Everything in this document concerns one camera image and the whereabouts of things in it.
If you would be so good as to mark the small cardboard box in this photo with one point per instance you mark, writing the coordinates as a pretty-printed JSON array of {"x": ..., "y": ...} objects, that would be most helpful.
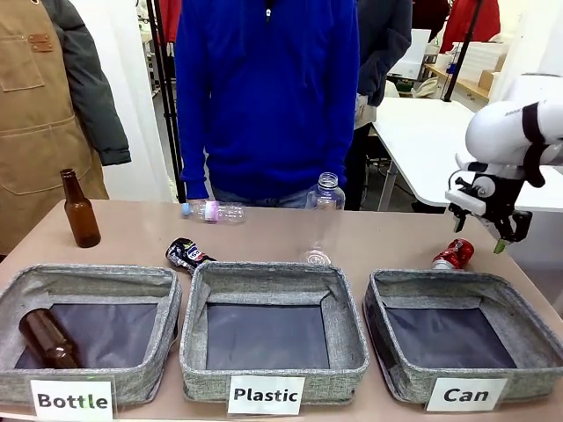
[{"x": 487, "y": 79}]

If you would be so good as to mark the large clear plastic bottle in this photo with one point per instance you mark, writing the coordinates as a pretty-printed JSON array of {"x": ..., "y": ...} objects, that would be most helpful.
[{"x": 324, "y": 211}]

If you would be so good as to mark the grey fabric basket can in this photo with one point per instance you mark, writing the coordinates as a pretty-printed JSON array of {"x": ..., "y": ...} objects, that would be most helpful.
[{"x": 440, "y": 281}]

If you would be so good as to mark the person in blue hoodie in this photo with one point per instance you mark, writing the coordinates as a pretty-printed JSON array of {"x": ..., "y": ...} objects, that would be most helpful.
[{"x": 272, "y": 96}]

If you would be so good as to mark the grey fabric basket bottle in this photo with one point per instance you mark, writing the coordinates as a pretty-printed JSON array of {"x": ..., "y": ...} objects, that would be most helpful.
[{"x": 163, "y": 303}]

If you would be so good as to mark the red hanging jacket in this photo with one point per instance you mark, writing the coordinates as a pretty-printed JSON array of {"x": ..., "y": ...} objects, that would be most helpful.
[
  {"x": 477, "y": 22},
  {"x": 169, "y": 22}
]

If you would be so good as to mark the blue hoodie right forearm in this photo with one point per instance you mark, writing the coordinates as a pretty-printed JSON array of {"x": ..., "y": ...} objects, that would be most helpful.
[{"x": 193, "y": 149}]

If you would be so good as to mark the white background table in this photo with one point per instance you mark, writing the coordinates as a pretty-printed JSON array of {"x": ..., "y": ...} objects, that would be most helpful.
[{"x": 422, "y": 140}]

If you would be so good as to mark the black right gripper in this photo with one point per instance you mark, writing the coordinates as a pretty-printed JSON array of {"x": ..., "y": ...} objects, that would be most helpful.
[{"x": 501, "y": 195}]

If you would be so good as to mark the pink label plastic bottle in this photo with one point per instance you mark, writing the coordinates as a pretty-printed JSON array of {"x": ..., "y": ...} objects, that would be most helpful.
[{"x": 217, "y": 212}]

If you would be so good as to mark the white storage box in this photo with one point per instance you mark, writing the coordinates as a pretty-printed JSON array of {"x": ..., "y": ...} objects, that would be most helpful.
[{"x": 413, "y": 53}]

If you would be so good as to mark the stacked white boxes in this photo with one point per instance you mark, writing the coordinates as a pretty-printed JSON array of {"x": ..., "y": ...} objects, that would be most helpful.
[{"x": 481, "y": 59}]

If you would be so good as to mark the crushed dark blue can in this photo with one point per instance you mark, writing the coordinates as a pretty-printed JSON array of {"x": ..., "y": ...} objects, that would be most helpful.
[{"x": 187, "y": 256}]

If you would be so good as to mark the person in brown apron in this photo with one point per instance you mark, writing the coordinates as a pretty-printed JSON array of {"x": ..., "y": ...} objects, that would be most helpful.
[{"x": 35, "y": 101}]

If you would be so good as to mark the brown glass bottle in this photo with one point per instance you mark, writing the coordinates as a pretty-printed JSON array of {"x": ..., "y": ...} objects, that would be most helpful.
[
  {"x": 46, "y": 338},
  {"x": 82, "y": 215}
]

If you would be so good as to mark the black light stand pole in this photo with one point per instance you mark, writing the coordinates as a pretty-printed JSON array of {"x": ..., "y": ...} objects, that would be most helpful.
[{"x": 459, "y": 53}]

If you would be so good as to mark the white sign reading Plastic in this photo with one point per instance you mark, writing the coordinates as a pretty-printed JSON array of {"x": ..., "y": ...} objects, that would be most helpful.
[{"x": 266, "y": 395}]

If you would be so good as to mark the grey fabric basket plastic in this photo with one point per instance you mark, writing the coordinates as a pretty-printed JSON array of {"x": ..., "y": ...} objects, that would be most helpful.
[{"x": 272, "y": 274}]

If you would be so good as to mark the blue hoodie left forearm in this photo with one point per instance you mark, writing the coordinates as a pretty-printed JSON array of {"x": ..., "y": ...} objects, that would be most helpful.
[{"x": 347, "y": 145}]

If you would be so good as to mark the black tripod stand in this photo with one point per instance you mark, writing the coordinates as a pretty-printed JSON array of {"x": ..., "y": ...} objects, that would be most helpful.
[{"x": 169, "y": 110}]

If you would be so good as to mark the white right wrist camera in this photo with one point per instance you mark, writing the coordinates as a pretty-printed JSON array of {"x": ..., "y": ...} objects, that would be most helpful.
[{"x": 466, "y": 200}]

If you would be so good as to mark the grey jacket left forearm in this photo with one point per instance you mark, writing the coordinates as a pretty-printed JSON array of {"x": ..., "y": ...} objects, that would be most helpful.
[{"x": 103, "y": 118}]

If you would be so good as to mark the white sign reading Can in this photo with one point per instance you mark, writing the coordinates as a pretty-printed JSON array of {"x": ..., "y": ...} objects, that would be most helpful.
[{"x": 466, "y": 395}]

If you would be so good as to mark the white sign reading Bottle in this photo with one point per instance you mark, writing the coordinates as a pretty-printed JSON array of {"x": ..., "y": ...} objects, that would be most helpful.
[{"x": 72, "y": 400}]

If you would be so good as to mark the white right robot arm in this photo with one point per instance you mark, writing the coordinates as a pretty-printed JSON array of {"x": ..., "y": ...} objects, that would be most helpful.
[{"x": 495, "y": 127}]

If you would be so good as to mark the crushed red can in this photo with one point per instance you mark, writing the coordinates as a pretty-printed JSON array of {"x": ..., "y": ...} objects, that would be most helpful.
[{"x": 455, "y": 254}]

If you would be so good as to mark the person in dark jacket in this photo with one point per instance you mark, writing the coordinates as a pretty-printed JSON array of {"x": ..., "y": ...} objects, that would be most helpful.
[{"x": 382, "y": 53}]

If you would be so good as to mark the wooden workbench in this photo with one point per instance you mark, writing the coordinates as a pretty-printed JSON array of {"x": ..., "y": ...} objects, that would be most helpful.
[{"x": 466, "y": 90}]

